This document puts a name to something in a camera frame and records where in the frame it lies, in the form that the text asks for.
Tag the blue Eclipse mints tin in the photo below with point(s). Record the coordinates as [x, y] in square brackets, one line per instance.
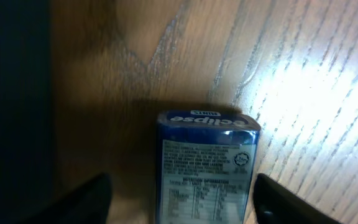
[204, 166]

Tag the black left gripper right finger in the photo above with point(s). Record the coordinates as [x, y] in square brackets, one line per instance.
[274, 204]

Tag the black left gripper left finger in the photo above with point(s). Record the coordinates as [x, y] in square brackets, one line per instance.
[88, 204]

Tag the dark green open box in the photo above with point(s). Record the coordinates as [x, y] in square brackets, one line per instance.
[26, 158]

